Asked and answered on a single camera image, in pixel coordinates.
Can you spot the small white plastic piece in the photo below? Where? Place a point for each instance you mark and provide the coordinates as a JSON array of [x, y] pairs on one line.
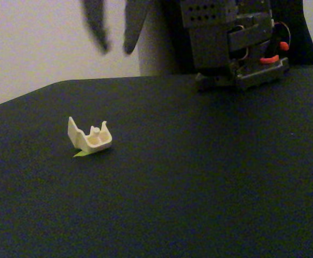
[[92, 143]]

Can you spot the dark desk mat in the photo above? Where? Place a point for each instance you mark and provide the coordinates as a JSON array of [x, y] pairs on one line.
[[172, 188]]

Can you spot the green tape marker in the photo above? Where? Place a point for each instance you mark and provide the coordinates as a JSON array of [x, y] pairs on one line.
[[79, 154]]

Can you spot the black clamp with orange pads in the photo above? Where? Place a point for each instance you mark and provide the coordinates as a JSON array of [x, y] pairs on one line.
[[270, 60]]

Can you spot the black office chair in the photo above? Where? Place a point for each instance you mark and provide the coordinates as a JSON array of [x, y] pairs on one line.
[[299, 27]]

